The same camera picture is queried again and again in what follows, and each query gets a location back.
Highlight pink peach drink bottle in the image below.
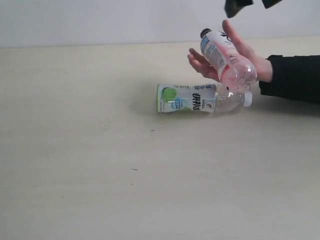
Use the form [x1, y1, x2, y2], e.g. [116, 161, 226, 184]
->
[200, 28, 257, 93]

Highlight black sleeved forearm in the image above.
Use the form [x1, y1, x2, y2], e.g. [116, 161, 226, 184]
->
[259, 55, 320, 104]

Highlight lime label clear bottle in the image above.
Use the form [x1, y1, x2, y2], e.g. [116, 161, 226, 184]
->
[156, 83, 253, 113]

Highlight person's open hand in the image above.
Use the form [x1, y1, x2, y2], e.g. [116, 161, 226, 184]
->
[186, 19, 273, 83]

